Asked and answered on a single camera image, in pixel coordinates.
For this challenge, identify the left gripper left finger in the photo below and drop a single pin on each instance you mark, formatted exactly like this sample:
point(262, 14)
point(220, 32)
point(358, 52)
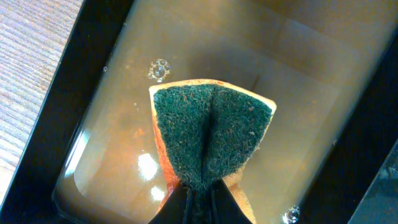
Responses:
point(177, 208)

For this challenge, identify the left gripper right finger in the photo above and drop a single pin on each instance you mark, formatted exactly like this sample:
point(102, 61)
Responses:
point(224, 208)

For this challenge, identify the green and yellow sponge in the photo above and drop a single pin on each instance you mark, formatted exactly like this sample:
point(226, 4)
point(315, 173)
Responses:
point(205, 132)

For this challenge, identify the round black serving tray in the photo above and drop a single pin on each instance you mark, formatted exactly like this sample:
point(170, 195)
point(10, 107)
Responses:
point(379, 204)

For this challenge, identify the black rectangular water tray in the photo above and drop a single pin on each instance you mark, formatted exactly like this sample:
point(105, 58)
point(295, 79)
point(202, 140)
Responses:
point(330, 67)

